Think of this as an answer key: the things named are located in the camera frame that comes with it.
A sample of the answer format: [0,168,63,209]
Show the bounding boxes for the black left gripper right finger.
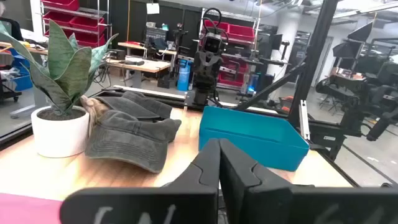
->
[219,138,398,224]

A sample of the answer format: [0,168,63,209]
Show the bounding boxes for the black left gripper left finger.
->
[59,138,221,224]

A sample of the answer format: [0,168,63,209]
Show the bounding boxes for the dark grey baseball cap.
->
[93,90,174,121]
[84,109,182,174]

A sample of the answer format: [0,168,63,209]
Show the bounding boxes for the beige baseball cap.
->
[80,95,110,138]

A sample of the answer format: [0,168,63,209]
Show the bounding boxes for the blue plastic barrel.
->
[176,58,192,91]

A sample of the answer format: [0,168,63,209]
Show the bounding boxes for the red plastic storage bin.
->
[203,19,229,34]
[222,57,246,74]
[42,11,75,27]
[41,0,80,12]
[217,71,245,88]
[228,24,256,43]
[70,16,106,34]
[74,32,106,48]

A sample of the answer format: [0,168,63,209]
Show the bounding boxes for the teal plastic bin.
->
[198,105,311,172]

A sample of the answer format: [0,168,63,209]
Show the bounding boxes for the light wooden desk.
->
[107,57,172,88]
[117,41,178,57]
[0,40,49,57]

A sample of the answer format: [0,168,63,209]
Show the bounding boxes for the black monitor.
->
[269,33,284,51]

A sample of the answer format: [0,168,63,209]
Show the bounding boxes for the white paper sheet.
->
[146,2,160,15]

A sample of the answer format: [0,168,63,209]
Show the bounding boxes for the snake plant in white pot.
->
[0,19,119,159]

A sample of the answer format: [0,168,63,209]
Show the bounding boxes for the pink plastic bin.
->
[0,192,63,224]

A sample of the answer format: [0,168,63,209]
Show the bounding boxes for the blue plastic crate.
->
[9,48,34,91]

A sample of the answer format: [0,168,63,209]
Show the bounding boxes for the person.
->
[0,0,24,42]

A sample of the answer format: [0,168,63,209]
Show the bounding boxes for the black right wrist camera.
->
[202,32,223,54]

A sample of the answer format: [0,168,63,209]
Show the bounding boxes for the metal wire shelf rack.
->
[200,7,261,91]
[39,0,113,49]

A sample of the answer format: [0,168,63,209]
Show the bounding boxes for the black cable loop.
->
[201,7,229,41]

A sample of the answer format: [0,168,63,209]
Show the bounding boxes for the white flat bracket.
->
[298,99,311,141]

